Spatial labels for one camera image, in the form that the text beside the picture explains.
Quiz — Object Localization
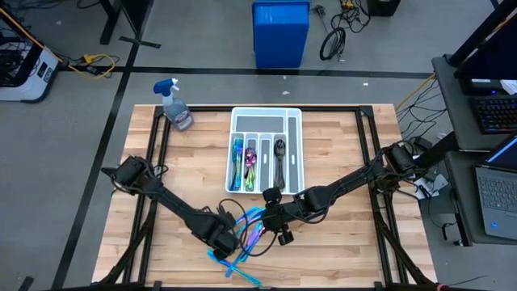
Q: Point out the gray laptop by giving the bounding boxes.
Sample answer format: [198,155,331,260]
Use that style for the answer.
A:
[474,135,517,243]

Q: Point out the dark laptop desk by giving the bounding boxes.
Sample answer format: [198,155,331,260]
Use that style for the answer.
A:
[443,151,517,247]

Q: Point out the iridescent blue fork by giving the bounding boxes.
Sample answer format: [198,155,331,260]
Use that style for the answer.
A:
[233,137,245,191]
[229,139,239,192]

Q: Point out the black keyboard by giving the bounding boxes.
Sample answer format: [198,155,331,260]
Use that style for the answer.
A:
[469,95,517,135]

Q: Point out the white cutlery organizer tray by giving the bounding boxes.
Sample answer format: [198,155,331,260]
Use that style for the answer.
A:
[225,106,305,196]

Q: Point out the gray side desk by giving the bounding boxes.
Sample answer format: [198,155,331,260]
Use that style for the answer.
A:
[431,54,517,154]

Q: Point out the black dock device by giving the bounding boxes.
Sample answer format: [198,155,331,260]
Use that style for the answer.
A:
[460,78,506,97]

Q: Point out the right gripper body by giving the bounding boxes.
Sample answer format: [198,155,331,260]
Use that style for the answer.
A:
[261,186,326,247]

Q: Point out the Dawn spray bottle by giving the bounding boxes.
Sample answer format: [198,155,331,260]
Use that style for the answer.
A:
[153,78,195,133]

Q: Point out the coiled black cable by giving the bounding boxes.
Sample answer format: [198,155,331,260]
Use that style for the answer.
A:
[318,26,347,62]

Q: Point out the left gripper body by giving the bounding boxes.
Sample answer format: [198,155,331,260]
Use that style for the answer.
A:
[192,208,242,261]

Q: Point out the thin black floor cables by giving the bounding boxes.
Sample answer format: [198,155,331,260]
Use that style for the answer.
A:
[397,78,450,141]

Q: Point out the white paper sheet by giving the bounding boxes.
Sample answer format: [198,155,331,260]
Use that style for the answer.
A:
[499,79,517,96]

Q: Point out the tangled black floor cables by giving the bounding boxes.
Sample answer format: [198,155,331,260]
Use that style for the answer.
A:
[313,0,372,36]

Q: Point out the blue plastic bin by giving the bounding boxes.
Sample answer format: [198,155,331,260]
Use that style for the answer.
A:
[251,0,311,70]

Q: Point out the black stand leg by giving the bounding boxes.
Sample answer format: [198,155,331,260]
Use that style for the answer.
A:
[99,0,162,50]

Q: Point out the large dark iridescent spoon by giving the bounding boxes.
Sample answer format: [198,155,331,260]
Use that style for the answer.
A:
[273,138,287,192]

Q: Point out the white power adapter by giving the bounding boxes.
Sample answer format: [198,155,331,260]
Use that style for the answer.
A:
[415,172,450,201]

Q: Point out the black desk monitor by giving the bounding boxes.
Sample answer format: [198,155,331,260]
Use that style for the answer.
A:
[447,0,517,81]

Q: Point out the black box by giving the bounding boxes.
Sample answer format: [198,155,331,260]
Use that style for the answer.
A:
[366,0,401,18]

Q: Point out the white and black equipment cart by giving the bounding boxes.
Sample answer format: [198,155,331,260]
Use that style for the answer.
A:
[0,23,61,104]

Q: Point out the yellow floor cable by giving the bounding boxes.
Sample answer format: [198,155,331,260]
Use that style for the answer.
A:
[394,73,438,113]

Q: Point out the small iridescent spoon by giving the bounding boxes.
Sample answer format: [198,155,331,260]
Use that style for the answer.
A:
[246,146,258,179]
[248,159,258,192]
[243,155,254,192]

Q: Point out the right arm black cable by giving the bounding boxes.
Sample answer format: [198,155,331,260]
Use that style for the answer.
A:
[240,226,280,259]

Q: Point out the yellow extension cord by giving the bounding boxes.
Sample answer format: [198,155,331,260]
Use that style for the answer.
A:
[0,6,117,80]

